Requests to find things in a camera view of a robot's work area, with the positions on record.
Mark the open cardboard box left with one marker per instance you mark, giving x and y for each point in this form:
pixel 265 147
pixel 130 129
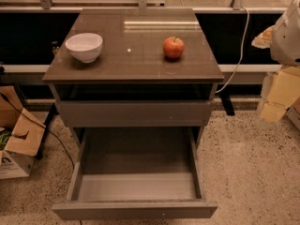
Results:
pixel 21 136

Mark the grey drawer cabinet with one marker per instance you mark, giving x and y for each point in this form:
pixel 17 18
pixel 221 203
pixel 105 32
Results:
pixel 132 65

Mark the red apple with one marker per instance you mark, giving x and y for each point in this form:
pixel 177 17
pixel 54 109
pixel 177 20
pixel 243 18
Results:
pixel 173 47

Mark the grey drawer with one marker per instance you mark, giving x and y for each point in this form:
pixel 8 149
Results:
pixel 136 172
pixel 112 114

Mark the grey top drawer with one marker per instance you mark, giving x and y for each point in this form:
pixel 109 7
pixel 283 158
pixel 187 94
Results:
pixel 112 114

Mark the white ceramic bowl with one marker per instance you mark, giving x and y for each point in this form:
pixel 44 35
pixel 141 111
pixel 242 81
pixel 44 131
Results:
pixel 85 47

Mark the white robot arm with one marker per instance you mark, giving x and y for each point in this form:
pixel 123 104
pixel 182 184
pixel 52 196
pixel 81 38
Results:
pixel 283 38

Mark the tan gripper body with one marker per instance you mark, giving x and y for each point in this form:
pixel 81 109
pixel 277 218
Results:
pixel 287 39

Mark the cardboard box right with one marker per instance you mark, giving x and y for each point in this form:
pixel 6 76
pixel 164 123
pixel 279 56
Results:
pixel 294 113

